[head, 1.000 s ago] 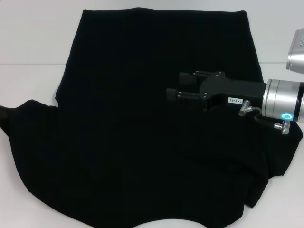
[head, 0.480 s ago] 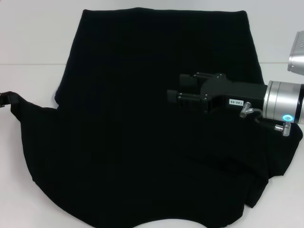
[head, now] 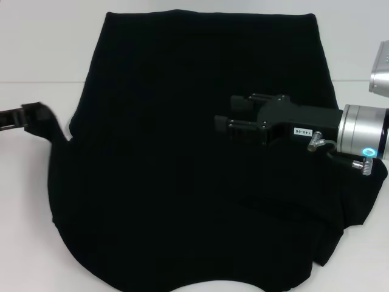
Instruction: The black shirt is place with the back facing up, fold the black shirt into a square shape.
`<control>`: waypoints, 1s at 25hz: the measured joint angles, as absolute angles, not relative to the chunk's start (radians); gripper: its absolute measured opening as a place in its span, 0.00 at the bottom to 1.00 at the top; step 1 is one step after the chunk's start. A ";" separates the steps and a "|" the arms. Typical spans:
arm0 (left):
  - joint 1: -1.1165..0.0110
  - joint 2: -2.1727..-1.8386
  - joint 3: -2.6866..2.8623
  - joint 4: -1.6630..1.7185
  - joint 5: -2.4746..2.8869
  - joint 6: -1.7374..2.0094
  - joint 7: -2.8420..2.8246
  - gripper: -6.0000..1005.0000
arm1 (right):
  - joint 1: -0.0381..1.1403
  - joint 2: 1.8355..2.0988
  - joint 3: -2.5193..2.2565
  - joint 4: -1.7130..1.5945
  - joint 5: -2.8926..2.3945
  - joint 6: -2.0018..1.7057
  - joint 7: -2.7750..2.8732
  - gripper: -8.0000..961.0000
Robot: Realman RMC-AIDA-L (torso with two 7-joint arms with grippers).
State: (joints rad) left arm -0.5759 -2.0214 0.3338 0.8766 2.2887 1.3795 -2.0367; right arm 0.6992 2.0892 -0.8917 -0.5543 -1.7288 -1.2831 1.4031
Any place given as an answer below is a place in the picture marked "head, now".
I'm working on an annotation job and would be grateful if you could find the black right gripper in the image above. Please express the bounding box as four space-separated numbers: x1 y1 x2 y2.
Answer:
214 92 344 152

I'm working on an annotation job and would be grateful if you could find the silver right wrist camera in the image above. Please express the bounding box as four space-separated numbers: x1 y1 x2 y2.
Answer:
368 41 389 98

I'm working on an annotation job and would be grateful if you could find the black t-shirt with white print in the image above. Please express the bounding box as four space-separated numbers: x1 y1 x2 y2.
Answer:
24 10 389 292

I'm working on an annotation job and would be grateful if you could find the right gripper cable with plugs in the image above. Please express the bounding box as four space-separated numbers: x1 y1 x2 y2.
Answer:
307 130 376 176

